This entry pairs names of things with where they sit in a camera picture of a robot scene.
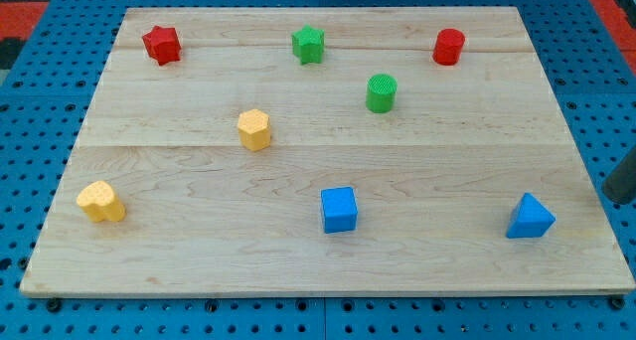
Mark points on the blue triangle block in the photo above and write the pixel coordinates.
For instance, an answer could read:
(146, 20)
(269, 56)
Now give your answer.
(529, 219)

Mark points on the blue cube block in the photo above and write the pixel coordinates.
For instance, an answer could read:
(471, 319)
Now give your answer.
(339, 210)

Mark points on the yellow hexagon block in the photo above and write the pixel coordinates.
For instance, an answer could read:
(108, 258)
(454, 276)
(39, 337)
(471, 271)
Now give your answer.
(254, 129)

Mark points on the wooden board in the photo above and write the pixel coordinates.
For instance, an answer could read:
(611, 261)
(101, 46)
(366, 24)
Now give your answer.
(435, 179)

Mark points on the green cylinder block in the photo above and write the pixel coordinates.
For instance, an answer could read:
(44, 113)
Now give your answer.
(381, 93)

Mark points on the green star block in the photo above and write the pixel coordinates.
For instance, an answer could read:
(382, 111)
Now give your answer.
(308, 45)

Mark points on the red cylinder block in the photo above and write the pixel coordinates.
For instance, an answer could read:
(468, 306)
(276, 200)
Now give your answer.
(448, 47)

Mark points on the red star block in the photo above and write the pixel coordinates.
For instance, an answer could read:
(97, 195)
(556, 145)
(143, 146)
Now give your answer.
(162, 44)

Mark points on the yellow heart block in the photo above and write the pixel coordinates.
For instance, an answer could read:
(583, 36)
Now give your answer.
(100, 202)

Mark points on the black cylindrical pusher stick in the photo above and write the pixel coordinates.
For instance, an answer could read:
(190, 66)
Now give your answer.
(619, 186)

